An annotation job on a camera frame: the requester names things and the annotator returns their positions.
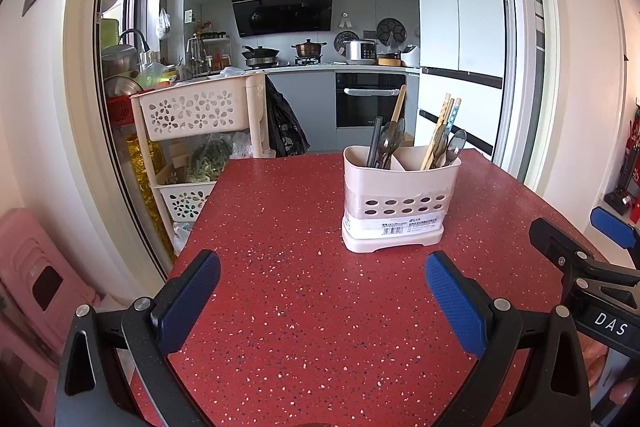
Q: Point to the dark translucent spoon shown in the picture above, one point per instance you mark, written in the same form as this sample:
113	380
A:
400	129

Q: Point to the silver rice cooker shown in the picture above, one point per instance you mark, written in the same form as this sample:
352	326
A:
360	51

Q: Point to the black plastic bag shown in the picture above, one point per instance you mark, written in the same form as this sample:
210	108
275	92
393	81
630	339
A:
285	127

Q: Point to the white wall hook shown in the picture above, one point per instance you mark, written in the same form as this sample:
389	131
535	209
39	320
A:
344	22

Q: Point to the green plastic colander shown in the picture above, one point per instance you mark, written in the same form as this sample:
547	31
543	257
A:
157	79

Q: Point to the metal spoon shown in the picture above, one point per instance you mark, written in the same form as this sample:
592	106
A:
389	139

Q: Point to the green vegetables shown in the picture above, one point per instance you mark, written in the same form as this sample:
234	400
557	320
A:
207	162

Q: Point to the hanging clear plastic bag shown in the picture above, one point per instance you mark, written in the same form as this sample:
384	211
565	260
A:
164	24

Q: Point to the white wall outlet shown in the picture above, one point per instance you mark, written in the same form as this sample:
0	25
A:
189	16

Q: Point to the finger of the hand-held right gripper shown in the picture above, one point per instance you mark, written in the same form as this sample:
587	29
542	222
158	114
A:
612	227
555	247

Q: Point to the wooden board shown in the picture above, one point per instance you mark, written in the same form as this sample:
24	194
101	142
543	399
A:
390	61

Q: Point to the beige plastic storage trolley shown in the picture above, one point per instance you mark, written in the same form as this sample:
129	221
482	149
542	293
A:
190	107

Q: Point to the white refrigerator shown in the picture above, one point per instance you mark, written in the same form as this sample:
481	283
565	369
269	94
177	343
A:
450	22

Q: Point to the black wok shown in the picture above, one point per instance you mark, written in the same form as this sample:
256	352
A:
260	53

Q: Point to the gas stove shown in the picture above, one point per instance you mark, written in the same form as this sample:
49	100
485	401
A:
310	61

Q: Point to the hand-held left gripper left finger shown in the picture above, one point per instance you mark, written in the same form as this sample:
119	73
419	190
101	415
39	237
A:
192	302

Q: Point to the white plastic utensil holder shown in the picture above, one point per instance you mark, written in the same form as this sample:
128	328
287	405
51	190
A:
400	217

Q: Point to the grey base cabinets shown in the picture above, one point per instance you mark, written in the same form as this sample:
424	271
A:
310	102

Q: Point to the black range hood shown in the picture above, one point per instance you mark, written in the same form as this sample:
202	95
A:
282	12

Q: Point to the gold foil package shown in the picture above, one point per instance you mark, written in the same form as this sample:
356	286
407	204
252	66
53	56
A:
145	167

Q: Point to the pink plastic stool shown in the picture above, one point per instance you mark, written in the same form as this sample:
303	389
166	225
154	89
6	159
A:
30	252

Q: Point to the round black trivet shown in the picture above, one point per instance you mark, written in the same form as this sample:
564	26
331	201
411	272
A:
391	31

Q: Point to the black utensil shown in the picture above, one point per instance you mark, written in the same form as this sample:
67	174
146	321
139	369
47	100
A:
375	137

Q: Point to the spice rack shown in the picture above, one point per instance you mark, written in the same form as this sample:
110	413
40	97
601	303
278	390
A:
217	57

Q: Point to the round patterned plate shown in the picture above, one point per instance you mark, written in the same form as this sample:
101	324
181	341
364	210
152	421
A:
340	39

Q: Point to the steel cooking pot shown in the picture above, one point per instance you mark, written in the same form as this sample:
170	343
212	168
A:
308	49

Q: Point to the kitchen faucet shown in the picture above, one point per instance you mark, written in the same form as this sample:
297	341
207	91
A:
134	31

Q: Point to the cardboard box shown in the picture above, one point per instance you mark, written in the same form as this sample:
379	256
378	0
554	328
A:
407	139

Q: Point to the metal spoons compartment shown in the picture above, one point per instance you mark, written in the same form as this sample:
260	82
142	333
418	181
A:
457	141

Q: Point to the black built-in oven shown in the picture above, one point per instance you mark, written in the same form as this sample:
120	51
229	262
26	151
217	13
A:
367	107

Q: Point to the yellow patterned bamboo chopstick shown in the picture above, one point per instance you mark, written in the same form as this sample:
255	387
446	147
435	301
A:
439	117

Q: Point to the plain bamboo chopstick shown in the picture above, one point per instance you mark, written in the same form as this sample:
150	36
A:
446	117
400	99

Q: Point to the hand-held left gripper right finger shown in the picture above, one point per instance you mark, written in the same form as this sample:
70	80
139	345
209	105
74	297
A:
455	307

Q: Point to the person's right hand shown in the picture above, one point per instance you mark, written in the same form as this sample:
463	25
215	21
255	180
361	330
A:
596	357

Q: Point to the steel basin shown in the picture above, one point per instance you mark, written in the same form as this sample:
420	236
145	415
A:
120	59

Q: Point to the red hanging decoration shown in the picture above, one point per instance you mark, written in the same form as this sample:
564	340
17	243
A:
635	172

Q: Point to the white countertop appliance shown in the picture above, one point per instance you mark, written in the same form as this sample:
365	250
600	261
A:
411	54

